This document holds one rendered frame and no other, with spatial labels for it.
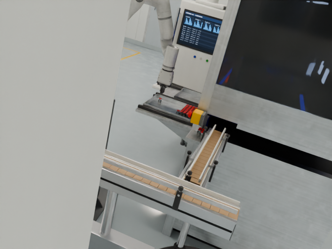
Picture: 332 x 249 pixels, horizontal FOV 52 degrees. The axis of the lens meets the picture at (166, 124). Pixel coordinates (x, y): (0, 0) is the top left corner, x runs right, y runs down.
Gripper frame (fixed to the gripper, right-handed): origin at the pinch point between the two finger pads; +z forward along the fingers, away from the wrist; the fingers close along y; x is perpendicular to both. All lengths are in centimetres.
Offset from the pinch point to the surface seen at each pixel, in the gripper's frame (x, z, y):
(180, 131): 12.2, 19.3, -22.9
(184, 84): -80, 15, 3
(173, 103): -9.9, 10.0, -7.6
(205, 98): 22.2, -12.1, -33.9
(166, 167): -66, 99, -5
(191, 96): -40.0, 10.5, -14.2
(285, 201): 22, 35, -101
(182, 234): 44, 73, -48
